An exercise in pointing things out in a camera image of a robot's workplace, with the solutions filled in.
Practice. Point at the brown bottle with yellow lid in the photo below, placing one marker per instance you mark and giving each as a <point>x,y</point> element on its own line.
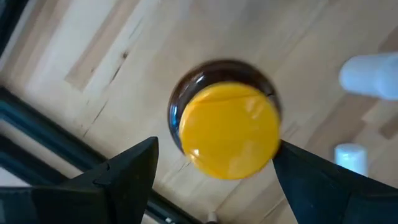
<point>230,130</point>

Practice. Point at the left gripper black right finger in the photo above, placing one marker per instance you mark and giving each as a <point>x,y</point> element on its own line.
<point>335,193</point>

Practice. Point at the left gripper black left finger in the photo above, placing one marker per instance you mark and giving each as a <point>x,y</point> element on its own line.
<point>93,199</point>

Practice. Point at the black aluminium table frame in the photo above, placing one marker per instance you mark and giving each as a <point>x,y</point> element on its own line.
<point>37,124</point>

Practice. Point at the white melatonin pill bottle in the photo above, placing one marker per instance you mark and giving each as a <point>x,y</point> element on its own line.
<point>370,76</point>

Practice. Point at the small white pill bottle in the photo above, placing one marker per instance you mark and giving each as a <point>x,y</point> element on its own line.
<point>351,157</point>

